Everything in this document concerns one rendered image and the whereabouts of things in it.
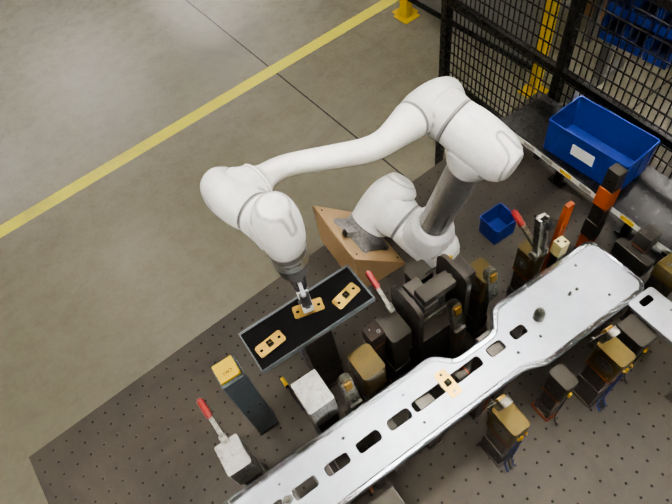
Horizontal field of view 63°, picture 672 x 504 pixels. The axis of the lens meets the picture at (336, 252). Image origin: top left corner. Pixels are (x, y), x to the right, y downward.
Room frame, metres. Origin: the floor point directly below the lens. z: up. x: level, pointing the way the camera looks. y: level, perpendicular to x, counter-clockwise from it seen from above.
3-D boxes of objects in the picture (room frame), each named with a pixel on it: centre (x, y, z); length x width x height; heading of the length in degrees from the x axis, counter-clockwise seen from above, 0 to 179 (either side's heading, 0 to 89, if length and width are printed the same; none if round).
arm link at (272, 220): (0.74, 0.12, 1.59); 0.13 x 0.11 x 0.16; 39
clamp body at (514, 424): (0.36, -0.36, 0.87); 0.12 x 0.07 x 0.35; 23
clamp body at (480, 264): (0.82, -0.41, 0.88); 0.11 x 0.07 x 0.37; 23
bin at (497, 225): (1.17, -0.63, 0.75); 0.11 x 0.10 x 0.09; 113
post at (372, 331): (0.67, -0.05, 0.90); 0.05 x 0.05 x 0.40; 23
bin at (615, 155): (1.16, -0.93, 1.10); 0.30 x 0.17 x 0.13; 28
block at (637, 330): (0.54, -0.80, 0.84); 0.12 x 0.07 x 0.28; 23
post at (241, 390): (0.63, 0.36, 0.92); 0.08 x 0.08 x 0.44; 23
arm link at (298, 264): (0.73, 0.11, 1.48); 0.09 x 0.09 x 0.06
